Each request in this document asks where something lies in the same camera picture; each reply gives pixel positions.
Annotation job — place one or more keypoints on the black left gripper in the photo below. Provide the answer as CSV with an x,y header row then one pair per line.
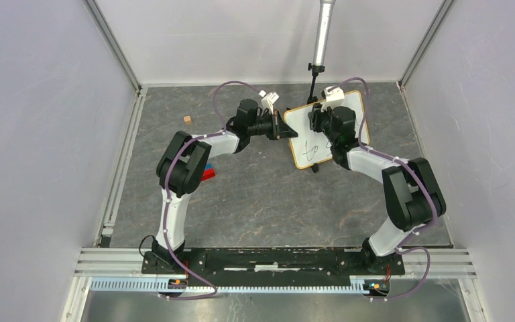
x,y
279,129

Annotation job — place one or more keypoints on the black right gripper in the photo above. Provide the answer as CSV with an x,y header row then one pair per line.
x,y
316,115

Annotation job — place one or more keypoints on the yellow framed whiteboard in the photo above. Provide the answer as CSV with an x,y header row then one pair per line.
x,y
309,147

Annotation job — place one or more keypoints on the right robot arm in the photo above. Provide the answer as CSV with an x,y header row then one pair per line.
x,y
412,194

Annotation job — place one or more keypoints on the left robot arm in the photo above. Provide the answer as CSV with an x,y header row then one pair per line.
x,y
181,168

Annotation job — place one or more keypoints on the red and blue block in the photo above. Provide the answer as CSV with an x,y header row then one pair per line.
x,y
209,172

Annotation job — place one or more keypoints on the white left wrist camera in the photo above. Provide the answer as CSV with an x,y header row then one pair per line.
x,y
268,100

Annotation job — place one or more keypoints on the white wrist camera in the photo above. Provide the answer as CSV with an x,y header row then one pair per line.
x,y
333,97
268,100

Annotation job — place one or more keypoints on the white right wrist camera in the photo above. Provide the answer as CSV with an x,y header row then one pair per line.
x,y
333,97

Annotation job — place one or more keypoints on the silver camera pole stand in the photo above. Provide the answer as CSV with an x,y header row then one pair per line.
x,y
317,65

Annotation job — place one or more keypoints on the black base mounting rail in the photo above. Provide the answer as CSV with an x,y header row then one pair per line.
x,y
332,266

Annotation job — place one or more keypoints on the slotted cable duct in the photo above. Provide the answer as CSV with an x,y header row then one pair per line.
x,y
179,286

